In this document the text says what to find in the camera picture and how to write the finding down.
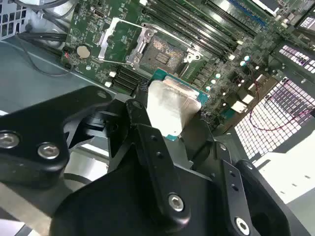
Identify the silver topped CPU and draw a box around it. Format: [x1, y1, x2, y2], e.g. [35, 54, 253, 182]
[145, 68, 211, 143]

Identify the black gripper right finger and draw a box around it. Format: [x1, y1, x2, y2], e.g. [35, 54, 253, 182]
[187, 118, 315, 236]

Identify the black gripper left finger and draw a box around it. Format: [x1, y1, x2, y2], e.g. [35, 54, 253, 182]
[0, 85, 192, 226]

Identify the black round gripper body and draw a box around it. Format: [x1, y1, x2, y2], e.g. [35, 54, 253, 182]
[50, 162, 233, 236]

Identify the metal socket cover frame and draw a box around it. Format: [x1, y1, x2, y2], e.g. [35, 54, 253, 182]
[97, 17, 151, 67]

